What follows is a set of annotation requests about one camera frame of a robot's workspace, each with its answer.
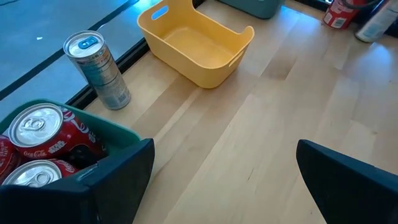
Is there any yellow plastic bin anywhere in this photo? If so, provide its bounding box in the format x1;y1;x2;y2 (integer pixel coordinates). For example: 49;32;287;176
137;0;256;90

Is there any dark teal plastic bin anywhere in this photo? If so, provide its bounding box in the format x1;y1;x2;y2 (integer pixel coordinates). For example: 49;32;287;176
217;0;286;20

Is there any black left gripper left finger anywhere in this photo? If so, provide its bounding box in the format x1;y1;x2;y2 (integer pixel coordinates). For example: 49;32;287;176
0;138;155;224

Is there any red Coca-Cola can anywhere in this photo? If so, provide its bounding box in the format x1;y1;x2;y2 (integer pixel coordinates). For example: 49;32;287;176
0;134;22;184
7;102;108;162
322;0;366;30
1;158;80;189

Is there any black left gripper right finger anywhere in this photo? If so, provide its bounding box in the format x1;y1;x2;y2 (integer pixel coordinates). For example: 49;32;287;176
295;139;398;224

